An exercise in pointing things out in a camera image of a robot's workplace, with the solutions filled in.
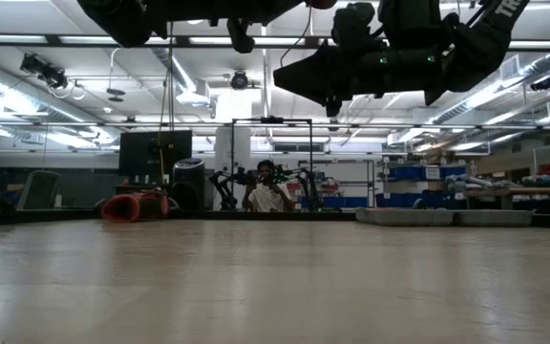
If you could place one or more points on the wooden workbench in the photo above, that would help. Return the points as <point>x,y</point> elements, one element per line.
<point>533,190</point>

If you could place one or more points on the black overhead light bar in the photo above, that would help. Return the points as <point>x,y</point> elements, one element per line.
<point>198,41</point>

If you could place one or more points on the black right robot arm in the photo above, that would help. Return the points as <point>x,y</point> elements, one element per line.
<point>475,48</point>

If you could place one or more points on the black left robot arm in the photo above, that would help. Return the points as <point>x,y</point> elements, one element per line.
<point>122,19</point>

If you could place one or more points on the black monitor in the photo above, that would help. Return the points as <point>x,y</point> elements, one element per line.
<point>136,153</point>

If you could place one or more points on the black background robot arm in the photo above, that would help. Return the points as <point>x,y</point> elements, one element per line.
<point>310,188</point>
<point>227,191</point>

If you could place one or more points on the person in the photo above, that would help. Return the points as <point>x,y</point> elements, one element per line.
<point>268,198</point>

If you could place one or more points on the black background station frame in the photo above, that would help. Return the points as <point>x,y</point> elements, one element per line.
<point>271,119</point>

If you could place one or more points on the black ceiling-hung camera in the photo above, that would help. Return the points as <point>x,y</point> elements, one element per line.
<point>46,71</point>

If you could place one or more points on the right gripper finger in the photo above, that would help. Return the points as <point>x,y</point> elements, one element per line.
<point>318,76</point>

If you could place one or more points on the black overhead rig camera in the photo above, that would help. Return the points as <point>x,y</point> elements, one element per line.
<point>239,80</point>

